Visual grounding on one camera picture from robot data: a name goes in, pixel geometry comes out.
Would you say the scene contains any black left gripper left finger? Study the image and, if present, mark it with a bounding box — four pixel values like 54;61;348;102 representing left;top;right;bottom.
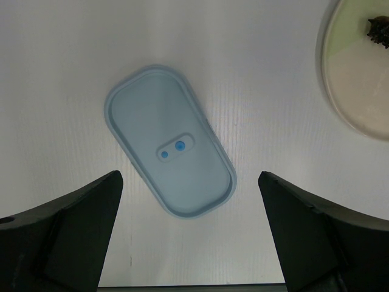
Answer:
1;170;123;291

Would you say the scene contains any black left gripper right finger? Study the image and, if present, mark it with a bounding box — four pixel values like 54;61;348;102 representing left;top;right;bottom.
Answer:
258;172;388;291

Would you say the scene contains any blue lunch box lid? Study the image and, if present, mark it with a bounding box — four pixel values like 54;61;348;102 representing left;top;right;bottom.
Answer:
103;64;237;218

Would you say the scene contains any round cream plate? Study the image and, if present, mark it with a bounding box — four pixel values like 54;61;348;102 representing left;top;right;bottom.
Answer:
321;1;388;141

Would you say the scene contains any black sea cucumber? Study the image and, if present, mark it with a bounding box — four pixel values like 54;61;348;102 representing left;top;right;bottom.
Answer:
367;16;389;49

